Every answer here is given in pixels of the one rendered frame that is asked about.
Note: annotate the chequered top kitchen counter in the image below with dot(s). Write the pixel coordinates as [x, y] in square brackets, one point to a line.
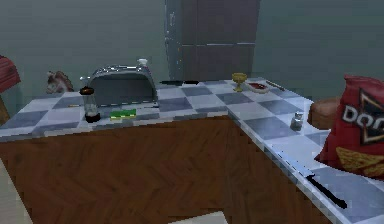
[186, 160]

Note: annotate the grey plate with red food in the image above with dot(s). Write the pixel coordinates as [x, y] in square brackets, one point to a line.
[257, 87]

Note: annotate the gold goblet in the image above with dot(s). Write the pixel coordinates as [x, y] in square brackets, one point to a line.
[239, 80]

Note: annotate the green sponge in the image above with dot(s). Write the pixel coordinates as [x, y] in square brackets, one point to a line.
[123, 114]

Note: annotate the white spray bottle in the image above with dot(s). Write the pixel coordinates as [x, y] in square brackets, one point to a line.
[143, 62]

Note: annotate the silver toaster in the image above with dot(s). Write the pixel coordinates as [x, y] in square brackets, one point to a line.
[123, 85]

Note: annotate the dark grey fridge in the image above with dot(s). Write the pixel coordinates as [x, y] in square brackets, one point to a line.
[213, 40]

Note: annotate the brown pencil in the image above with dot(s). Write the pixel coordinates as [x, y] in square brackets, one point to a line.
[275, 85]

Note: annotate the glass shaker with dark lid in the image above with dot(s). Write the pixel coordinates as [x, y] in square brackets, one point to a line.
[90, 105]

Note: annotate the small silver salt shaker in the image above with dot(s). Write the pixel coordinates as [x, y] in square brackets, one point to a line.
[296, 121]

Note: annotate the small yellow stick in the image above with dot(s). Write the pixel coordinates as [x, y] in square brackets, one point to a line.
[74, 106]

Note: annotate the brown bread loaf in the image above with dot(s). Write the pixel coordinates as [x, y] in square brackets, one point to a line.
[323, 113]

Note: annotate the pink brown lumpy object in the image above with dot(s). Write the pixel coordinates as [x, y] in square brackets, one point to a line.
[58, 83]

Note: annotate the red chips bag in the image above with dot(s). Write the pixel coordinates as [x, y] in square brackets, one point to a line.
[360, 126]

